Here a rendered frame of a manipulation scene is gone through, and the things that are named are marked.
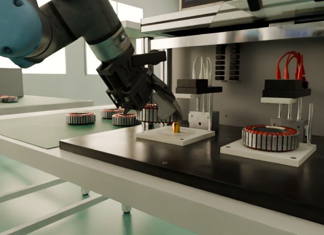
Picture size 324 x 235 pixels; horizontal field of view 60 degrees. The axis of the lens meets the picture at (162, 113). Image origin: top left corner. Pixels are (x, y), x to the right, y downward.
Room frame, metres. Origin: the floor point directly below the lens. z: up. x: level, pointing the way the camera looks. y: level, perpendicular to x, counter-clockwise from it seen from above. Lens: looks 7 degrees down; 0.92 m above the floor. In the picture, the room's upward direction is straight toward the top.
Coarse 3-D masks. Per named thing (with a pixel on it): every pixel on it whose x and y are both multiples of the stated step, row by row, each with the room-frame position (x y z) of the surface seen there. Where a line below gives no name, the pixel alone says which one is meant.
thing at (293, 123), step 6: (276, 120) 0.68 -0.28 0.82; (282, 120) 0.68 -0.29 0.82; (288, 120) 0.67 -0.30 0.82; (294, 120) 0.66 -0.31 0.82; (300, 120) 0.65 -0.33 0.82; (306, 120) 0.67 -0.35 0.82; (288, 126) 0.67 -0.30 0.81; (294, 126) 0.66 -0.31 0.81; (300, 126) 0.65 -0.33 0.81; (300, 132) 0.65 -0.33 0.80; (300, 138) 0.65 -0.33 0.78; (306, 138) 0.68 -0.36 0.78
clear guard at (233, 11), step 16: (224, 0) 0.54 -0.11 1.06; (240, 0) 0.51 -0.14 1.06; (272, 0) 0.46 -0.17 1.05; (288, 0) 0.44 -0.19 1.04; (304, 0) 0.42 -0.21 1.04; (224, 16) 0.50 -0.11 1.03; (240, 16) 0.47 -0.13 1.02; (256, 16) 0.45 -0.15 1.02; (272, 16) 0.43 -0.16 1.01; (288, 16) 0.41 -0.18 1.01; (304, 16) 0.40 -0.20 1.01; (320, 16) 0.39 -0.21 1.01
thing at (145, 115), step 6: (144, 108) 0.64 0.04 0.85; (150, 108) 0.63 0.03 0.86; (156, 108) 0.63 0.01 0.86; (180, 108) 0.66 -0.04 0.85; (138, 114) 0.65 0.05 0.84; (144, 114) 0.63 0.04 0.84; (150, 114) 0.62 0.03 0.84; (156, 114) 0.62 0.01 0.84; (174, 114) 0.63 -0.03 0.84; (144, 120) 0.63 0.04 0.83; (150, 120) 0.62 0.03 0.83; (156, 120) 0.62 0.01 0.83; (162, 120) 0.62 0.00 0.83; (168, 120) 0.62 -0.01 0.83; (174, 120) 0.63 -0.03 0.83; (180, 120) 0.65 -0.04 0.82
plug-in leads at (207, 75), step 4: (196, 60) 0.85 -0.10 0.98; (204, 64) 0.86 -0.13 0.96; (204, 68) 0.87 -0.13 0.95; (204, 72) 0.87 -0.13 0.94; (208, 72) 0.81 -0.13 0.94; (200, 76) 0.82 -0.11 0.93; (204, 76) 0.87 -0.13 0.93; (208, 76) 0.81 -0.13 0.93; (208, 80) 0.81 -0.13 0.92; (208, 84) 0.81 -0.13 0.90
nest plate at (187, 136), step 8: (160, 128) 0.78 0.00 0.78; (168, 128) 0.78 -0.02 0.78; (184, 128) 0.78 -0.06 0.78; (192, 128) 0.78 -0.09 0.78; (136, 136) 0.71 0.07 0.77; (144, 136) 0.70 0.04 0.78; (152, 136) 0.68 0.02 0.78; (160, 136) 0.67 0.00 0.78; (168, 136) 0.67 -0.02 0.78; (176, 136) 0.67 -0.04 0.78; (184, 136) 0.67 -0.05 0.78; (192, 136) 0.67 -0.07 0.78; (200, 136) 0.68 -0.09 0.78; (208, 136) 0.71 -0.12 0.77; (176, 144) 0.63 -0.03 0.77; (184, 144) 0.63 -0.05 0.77
